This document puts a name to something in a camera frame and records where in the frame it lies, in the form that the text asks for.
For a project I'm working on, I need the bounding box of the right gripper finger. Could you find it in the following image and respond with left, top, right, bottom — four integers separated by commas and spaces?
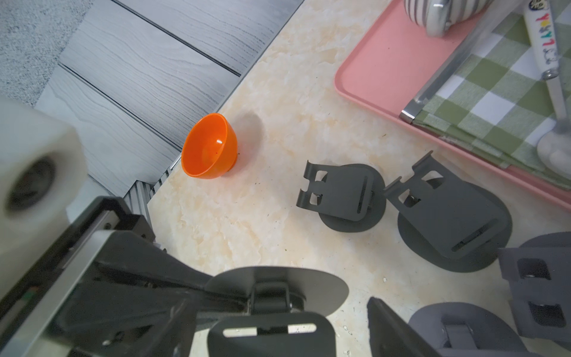
367, 297, 440, 357

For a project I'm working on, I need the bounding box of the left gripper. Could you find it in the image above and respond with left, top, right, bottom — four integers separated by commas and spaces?
1, 196, 246, 356

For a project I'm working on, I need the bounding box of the purple phone stand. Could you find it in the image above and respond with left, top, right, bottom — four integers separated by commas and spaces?
408, 302, 535, 356
498, 231, 570, 350

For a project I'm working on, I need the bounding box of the dark green phone stand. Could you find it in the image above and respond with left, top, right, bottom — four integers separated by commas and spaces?
205, 266, 349, 356
384, 153, 513, 273
296, 162, 387, 233

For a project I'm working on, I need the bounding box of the orange plastic bowl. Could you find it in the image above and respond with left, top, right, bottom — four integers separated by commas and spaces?
181, 113, 238, 179

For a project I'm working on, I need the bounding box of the green checkered cloth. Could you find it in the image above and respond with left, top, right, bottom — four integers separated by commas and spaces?
414, 9, 570, 190

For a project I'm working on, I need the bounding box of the pink tray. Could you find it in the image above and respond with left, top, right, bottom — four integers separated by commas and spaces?
335, 1, 570, 210

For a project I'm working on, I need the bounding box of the aluminium front rail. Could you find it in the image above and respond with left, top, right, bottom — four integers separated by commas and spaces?
123, 169, 172, 226

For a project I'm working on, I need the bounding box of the white handled spoon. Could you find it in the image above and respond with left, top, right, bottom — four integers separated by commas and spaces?
523, 1, 570, 179

